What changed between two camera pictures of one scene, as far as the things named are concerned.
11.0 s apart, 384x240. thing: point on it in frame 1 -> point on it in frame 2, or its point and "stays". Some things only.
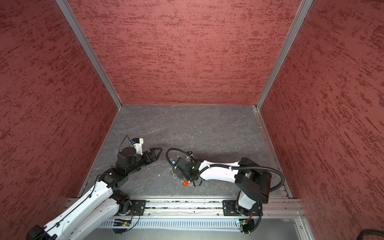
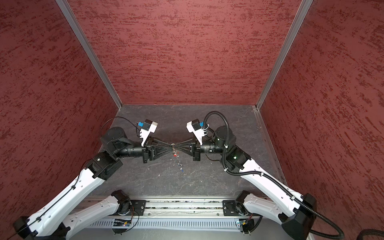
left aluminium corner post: [79, 31] stays
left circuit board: [122, 222] stays
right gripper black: [186, 175] -> [195, 152]
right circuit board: [247, 225] stays
